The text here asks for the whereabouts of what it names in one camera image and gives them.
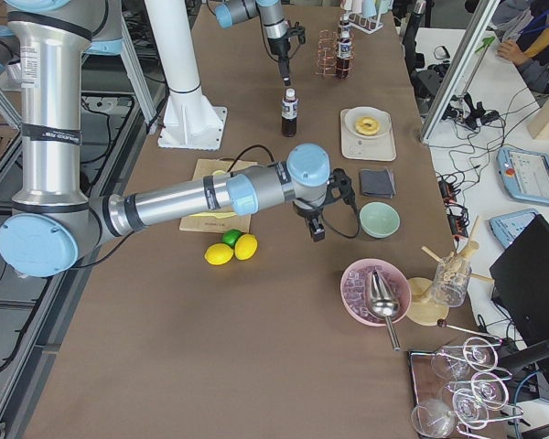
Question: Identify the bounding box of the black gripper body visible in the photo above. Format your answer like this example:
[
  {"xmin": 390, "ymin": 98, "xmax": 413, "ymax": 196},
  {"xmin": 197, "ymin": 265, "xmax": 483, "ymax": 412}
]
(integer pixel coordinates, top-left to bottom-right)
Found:
[
  {"xmin": 266, "ymin": 20, "xmax": 306, "ymax": 61},
  {"xmin": 293, "ymin": 168, "xmax": 357, "ymax": 224}
]

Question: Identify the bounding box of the tea bottle top rack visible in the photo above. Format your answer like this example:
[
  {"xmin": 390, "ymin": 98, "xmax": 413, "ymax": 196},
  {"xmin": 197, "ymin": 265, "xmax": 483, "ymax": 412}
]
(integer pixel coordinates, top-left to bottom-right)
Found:
[{"xmin": 281, "ymin": 88, "xmax": 298, "ymax": 137}]

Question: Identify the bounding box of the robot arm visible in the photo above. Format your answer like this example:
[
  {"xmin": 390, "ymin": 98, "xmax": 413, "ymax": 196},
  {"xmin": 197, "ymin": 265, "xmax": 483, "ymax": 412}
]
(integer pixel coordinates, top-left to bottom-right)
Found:
[
  {"xmin": 0, "ymin": 1, "xmax": 355, "ymax": 277},
  {"xmin": 214, "ymin": 0, "xmax": 306, "ymax": 86}
]

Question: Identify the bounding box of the cream serving tray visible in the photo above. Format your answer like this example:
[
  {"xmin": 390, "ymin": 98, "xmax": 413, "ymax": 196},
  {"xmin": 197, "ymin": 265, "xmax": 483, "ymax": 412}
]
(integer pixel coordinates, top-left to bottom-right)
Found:
[{"xmin": 339, "ymin": 109, "xmax": 396, "ymax": 162}]

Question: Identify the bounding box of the tea bottle lower middle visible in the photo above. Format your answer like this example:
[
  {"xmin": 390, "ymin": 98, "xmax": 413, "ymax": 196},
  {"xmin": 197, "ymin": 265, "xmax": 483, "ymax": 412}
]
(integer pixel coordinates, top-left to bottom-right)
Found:
[{"xmin": 335, "ymin": 30, "xmax": 352, "ymax": 79}]

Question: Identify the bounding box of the tea bottle lower outer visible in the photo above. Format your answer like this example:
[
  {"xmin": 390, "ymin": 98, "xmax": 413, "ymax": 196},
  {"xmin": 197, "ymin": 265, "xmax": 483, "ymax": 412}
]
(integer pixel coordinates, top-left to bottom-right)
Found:
[{"xmin": 337, "ymin": 14, "xmax": 350, "ymax": 37}]

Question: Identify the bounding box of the wine glass rack tray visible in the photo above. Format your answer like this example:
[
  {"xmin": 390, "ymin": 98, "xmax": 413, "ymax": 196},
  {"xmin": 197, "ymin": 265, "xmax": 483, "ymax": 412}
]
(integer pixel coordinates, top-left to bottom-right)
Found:
[{"xmin": 409, "ymin": 327, "xmax": 523, "ymax": 438}]

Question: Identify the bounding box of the grey folded cloth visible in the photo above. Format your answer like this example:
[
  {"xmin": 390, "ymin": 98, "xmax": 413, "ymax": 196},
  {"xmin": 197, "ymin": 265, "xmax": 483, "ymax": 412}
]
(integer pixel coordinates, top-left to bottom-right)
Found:
[{"xmin": 359, "ymin": 168, "xmax": 396, "ymax": 198}]

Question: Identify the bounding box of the green bowl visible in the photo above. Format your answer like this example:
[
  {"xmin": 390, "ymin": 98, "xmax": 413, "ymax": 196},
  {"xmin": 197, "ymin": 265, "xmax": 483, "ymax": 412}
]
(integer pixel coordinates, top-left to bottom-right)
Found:
[{"xmin": 360, "ymin": 202, "xmax": 401, "ymax": 239}]

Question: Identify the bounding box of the glazed donut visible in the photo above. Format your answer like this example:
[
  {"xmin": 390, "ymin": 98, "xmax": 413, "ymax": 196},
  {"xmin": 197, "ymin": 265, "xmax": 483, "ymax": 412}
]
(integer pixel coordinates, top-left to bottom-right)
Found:
[{"xmin": 354, "ymin": 116, "xmax": 381, "ymax": 136}]

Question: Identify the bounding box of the white plate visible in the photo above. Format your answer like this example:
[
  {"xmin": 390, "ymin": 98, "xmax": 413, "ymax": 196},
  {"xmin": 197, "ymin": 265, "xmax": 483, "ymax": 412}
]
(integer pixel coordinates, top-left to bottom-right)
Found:
[{"xmin": 344, "ymin": 106, "xmax": 392, "ymax": 139}]

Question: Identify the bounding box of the yellow lemon far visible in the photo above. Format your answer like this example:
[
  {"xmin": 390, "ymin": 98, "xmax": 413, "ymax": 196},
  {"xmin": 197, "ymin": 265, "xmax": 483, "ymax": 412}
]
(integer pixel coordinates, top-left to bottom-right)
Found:
[{"xmin": 234, "ymin": 233, "xmax": 258, "ymax": 261}]

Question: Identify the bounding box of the pink bowl of ice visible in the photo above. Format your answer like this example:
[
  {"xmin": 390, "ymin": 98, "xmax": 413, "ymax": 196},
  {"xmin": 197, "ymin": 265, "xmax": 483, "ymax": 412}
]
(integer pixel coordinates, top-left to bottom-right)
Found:
[{"xmin": 340, "ymin": 258, "xmax": 412, "ymax": 327}]

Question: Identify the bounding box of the bamboo cutting board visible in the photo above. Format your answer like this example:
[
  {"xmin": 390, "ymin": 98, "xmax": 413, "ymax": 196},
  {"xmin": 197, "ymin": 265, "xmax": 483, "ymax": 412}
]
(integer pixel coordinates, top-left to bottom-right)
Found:
[{"xmin": 179, "ymin": 159, "xmax": 252, "ymax": 233}]

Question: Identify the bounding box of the green lime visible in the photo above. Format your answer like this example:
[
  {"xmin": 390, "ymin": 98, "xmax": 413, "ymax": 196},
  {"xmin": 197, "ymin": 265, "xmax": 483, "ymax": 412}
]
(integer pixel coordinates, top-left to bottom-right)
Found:
[{"xmin": 221, "ymin": 229, "xmax": 243, "ymax": 248}]

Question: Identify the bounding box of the metal ice scoop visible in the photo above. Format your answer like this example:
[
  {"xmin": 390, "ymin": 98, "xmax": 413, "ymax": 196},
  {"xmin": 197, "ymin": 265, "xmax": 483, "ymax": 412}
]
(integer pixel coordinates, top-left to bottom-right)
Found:
[{"xmin": 365, "ymin": 268, "xmax": 401, "ymax": 351}]

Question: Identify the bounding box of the yellow plastic knife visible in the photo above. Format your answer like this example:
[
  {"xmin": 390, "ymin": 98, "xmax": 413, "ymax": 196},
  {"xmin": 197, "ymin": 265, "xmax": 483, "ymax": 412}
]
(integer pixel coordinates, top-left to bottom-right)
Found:
[{"xmin": 191, "ymin": 210, "xmax": 236, "ymax": 220}]

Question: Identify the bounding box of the yellow lemon near board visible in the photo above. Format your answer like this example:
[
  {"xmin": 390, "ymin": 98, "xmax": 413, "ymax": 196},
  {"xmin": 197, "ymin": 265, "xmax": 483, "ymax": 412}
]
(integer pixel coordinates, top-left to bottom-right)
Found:
[{"xmin": 204, "ymin": 242, "xmax": 234, "ymax": 265}]

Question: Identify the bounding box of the wooden cup stand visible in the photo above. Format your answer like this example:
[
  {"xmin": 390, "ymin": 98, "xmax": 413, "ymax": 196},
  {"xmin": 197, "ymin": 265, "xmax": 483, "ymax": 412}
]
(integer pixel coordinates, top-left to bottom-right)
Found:
[{"xmin": 406, "ymin": 216, "xmax": 494, "ymax": 326}]

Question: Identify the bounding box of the glass jar with sticks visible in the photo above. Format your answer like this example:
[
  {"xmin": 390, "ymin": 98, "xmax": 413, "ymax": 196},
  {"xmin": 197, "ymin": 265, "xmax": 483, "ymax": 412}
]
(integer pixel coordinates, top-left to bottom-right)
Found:
[{"xmin": 430, "ymin": 241, "xmax": 479, "ymax": 307}]

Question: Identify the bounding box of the blue teach pendant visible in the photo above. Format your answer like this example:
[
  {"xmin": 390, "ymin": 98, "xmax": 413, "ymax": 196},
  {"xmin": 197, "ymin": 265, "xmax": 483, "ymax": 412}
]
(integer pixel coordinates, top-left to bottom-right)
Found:
[{"xmin": 497, "ymin": 146, "xmax": 549, "ymax": 206}]

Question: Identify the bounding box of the black monitor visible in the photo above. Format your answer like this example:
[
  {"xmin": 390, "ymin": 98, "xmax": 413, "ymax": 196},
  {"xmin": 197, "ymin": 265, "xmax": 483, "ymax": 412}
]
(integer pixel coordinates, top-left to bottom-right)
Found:
[{"xmin": 490, "ymin": 215, "xmax": 549, "ymax": 344}]

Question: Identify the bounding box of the person at desk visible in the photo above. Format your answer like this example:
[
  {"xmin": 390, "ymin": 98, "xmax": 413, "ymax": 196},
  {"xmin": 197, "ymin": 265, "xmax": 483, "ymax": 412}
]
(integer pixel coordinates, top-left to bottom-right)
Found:
[{"xmin": 491, "ymin": 1, "xmax": 549, "ymax": 94}]

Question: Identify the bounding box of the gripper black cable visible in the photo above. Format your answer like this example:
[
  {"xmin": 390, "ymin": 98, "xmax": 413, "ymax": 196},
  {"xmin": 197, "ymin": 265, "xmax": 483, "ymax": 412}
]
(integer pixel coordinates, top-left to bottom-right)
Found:
[
  {"xmin": 222, "ymin": 144, "xmax": 362, "ymax": 240},
  {"xmin": 257, "ymin": 17, "xmax": 307, "ymax": 70}
]

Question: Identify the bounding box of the copper wire bottle rack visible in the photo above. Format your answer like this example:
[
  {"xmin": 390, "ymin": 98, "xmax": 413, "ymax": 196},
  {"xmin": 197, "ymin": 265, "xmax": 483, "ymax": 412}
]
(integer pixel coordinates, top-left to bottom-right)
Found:
[{"xmin": 315, "ymin": 30, "xmax": 355, "ymax": 79}]

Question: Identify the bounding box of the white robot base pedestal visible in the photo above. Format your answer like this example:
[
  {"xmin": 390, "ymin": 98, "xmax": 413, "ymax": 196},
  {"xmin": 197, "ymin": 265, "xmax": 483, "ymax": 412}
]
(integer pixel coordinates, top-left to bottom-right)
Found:
[{"xmin": 145, "ymin": 0, "xmax": 227, "ymax": 151}]

